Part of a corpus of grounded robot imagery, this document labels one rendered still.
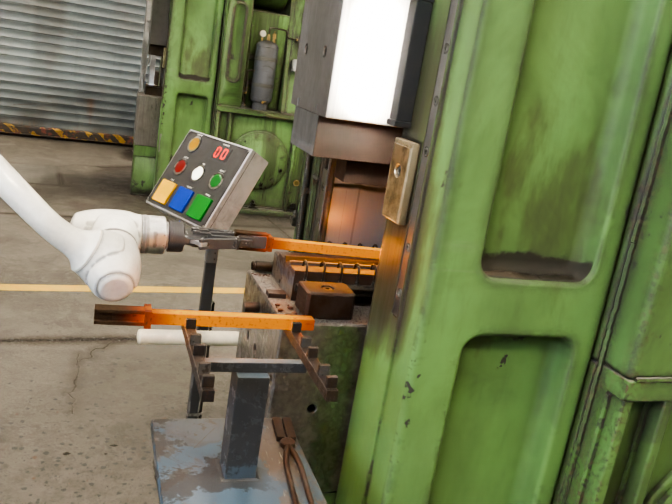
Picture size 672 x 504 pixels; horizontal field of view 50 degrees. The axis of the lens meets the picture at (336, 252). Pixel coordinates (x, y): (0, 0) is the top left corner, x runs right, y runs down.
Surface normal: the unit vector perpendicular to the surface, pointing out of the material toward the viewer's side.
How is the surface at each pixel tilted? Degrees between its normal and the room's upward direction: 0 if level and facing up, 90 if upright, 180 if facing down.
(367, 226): 90
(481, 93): 89
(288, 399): 90
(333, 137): 90
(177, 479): 0
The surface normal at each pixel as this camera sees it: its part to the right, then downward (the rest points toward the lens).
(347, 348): 0.31, 0.29
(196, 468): 0.16, -0.95
